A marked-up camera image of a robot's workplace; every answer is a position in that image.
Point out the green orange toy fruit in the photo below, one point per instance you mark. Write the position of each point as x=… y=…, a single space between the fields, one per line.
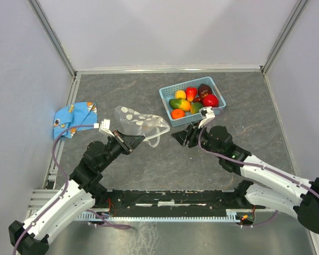
x=195 y=107

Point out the clear dotted zip top bag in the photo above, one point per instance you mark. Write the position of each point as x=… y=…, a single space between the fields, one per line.
x=148 y=125

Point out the dark red toy fruit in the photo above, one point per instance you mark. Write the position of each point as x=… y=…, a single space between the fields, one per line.
x=204 y=90

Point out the light blue plastic basket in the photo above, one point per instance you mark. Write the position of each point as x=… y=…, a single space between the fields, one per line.
x=168 y=92

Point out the orange toy tangerine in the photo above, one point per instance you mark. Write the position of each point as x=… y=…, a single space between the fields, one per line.
x=177 y=114

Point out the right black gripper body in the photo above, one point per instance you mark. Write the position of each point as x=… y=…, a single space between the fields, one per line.
x=193 y=141

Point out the small yellow toy peach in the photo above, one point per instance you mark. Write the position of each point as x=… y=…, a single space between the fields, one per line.
x=180 y=94

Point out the red toy wax apple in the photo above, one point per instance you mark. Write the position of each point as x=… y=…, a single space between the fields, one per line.
x=191 y=93

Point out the green yellow toy mango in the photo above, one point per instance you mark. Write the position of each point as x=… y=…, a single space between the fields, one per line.
x=180 y=103

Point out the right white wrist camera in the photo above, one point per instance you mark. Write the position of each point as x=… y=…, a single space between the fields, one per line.
x=207 y=114

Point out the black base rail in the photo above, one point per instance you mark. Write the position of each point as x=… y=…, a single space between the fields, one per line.
x=134 y=203

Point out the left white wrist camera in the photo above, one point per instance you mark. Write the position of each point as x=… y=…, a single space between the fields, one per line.
x=104 y=127

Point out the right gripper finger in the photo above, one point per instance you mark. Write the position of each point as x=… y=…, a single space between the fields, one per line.
x=188 y=130
x=180 y=137

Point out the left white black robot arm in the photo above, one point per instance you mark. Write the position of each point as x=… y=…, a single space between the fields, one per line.
x=79 y=193

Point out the light blue cable duct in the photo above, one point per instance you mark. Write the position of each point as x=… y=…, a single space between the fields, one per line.
x=230 y=216

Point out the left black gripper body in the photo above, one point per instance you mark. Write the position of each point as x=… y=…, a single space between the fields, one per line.
x=116 y=147

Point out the blue patterned cloth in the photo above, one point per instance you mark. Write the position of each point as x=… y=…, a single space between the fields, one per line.
x=75 y=117

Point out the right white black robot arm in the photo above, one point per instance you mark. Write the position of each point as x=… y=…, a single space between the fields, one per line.
x=273 y=188

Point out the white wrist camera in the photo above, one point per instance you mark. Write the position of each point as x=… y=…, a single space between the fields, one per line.
x=104 y=127
x=207 y=114

